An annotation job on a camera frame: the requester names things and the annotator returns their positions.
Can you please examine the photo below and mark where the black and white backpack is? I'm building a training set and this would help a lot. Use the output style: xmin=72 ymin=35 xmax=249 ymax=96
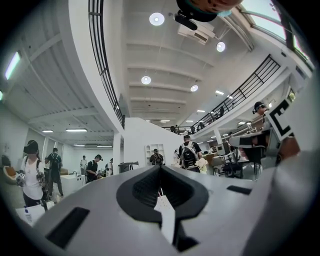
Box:
xmin=180 ymin=141 xmax=199 ymax=171

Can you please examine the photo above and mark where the white bottle blue label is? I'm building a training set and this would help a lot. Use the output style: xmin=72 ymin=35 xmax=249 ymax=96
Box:
xmin=23 ymin=205 xmax=35 ymax=225

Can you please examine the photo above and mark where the white counter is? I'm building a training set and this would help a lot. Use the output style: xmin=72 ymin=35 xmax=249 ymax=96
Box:
xmin=59 ymin=173 xmax=87 ymax=194

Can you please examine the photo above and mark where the skylight window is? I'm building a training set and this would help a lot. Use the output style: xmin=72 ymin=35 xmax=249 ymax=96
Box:
xmin=239 ymin=0 xmax=316 ymax=68

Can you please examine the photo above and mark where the black head camera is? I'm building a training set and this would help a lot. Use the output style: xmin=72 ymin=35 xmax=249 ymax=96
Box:
xmin=173 ymin=12 xmax=199 ymax=32

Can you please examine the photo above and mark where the person's head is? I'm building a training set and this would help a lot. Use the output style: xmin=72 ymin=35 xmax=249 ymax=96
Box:
xmin=176 ymin=0 xmax=244 ymax=23

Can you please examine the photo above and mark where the black office chair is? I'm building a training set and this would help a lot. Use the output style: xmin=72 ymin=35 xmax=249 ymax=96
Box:
xmin=221 ymin=149 xmax=245 ymax=179

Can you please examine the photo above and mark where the curved black railing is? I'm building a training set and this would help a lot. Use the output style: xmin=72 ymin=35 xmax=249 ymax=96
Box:
xmin=87 ymin=0 xmax=126 ymax=129

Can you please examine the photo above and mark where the white arched shelf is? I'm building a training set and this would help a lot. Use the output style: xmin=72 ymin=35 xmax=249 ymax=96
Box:
xmin=144 ymin=143 xmax=166 ymax=166

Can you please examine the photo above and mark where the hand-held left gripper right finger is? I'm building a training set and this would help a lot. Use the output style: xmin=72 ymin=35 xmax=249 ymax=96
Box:
xmin=159 ymin=164 xmax=261 ymax=256

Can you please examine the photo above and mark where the straight black railing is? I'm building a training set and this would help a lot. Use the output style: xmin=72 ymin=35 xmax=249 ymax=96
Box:
xmin=161 ymin=53 xmax=282 ymax=136

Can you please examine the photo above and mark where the blue face mask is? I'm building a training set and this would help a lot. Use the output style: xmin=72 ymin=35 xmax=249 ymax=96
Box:
xmin=216 ymin=9 xmax=238 ymax=19

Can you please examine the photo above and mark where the fluorescent tube light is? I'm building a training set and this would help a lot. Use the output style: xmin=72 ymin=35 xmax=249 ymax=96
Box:
xmin=4 ymin=50 xmax=22 ymax=81

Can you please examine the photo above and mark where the white air conditioning unit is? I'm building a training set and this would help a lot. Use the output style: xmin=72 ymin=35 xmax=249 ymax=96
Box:
xmin=177 ymin=23 xmax=216 ymax=46

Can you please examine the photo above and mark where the computer monitor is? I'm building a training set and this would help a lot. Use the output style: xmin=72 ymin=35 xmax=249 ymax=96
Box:
xmin=215 ymin=142 xmax=231 ymax=157

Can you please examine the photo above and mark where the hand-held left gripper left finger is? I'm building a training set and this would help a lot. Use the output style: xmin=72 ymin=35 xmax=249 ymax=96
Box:
xmin=32 ymin=164 xmax=176 ymax=256

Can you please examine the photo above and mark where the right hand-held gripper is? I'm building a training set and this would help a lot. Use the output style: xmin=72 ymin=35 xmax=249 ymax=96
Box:
xmin=229 ymin=72 xmax=320 ymax=163

